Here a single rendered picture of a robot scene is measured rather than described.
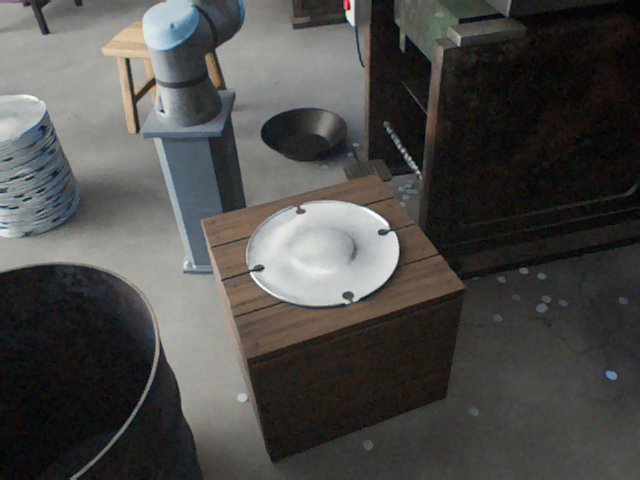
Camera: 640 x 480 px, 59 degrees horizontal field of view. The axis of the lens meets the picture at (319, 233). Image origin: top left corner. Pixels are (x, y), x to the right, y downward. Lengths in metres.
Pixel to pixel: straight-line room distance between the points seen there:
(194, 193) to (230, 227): 0.27
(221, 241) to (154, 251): 0.58
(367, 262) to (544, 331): 0.57
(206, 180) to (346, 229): 0.41
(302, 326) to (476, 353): 0.55
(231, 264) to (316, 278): 0.17
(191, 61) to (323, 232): 0.46
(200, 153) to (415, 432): 0.77
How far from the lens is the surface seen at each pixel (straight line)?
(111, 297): 1.00
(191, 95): 1.30
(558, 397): 1.37
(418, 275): 1.05
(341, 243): 1.09
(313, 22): 2.98
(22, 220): 1.89
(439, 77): 1.22
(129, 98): 2.20
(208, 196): 1.41
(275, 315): 0.99
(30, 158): 1.79
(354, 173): 1.61
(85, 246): 1.80
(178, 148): 1.35
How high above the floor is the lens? 1.10
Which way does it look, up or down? 41 degrees down
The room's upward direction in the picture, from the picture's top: 4 degrees counter-clockwise
